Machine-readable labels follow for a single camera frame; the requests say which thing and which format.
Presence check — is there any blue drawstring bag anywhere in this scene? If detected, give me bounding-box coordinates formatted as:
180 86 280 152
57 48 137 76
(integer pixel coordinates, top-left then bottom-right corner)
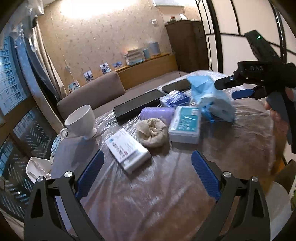
187 75 235 123

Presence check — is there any beige paper towel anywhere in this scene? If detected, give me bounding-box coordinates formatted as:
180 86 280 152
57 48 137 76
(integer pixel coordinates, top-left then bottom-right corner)
136 118 169 148

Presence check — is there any white trash bin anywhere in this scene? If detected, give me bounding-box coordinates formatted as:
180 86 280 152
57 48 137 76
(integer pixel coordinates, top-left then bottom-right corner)
265 181 292 240

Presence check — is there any right hand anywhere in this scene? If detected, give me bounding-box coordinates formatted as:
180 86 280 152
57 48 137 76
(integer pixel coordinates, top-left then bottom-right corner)
265 92 290 161

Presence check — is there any black smartphone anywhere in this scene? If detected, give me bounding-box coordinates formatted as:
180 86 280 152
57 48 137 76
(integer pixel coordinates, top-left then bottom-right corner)
161 78 191 93

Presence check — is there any blue tissue pack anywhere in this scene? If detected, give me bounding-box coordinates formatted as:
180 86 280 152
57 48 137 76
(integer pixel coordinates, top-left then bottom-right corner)
159 90 190 108

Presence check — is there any dark wooden cabinet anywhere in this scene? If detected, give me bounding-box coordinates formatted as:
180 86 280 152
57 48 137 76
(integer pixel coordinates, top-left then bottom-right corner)
166 20 209 73

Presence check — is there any dental floss plastic box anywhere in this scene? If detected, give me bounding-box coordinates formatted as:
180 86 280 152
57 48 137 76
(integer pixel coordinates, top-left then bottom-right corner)
168 106 201 144

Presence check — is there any purple hair roller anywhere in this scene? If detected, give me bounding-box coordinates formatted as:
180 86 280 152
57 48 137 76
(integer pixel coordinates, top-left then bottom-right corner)
140 108 175 126

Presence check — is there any grey cylindrical speaker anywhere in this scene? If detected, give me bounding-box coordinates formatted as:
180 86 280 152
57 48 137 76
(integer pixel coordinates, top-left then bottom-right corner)
149 42 161 56

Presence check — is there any small blue-grey cup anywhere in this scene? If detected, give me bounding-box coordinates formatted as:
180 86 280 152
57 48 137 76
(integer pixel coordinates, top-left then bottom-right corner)
143 48 151 59

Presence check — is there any white teacup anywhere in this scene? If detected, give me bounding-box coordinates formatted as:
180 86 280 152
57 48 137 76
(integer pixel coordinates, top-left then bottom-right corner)
60 105 97 140

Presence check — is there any clear plastic table cover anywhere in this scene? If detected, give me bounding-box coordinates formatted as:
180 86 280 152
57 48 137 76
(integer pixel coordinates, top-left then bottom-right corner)
50 70 278 241

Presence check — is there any white medicine box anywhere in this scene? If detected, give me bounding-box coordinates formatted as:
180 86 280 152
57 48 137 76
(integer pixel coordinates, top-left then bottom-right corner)
105 128 151 174

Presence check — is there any wooden shelf ledge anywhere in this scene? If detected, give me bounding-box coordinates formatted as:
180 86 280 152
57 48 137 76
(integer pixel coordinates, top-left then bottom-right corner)
116 53 178 90

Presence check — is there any stack of books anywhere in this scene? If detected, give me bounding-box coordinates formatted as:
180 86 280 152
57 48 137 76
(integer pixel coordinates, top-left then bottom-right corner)
125 49 145 66

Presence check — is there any photo card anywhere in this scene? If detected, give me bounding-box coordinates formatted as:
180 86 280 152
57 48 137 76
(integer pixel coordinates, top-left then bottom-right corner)
83 70 94 82
68 80 80 93
100 62 111 74
112 61 122 69

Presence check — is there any brown sofa cushion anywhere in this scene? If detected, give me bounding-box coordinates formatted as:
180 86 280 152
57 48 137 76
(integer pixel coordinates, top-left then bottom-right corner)
57 71 125 120

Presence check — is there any photo card far left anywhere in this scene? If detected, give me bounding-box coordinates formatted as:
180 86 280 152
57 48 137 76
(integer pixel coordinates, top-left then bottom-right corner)
68 80 80 93

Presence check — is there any beige curtain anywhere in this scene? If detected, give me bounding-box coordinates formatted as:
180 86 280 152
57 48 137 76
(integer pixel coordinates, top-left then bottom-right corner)
31 23 67 100

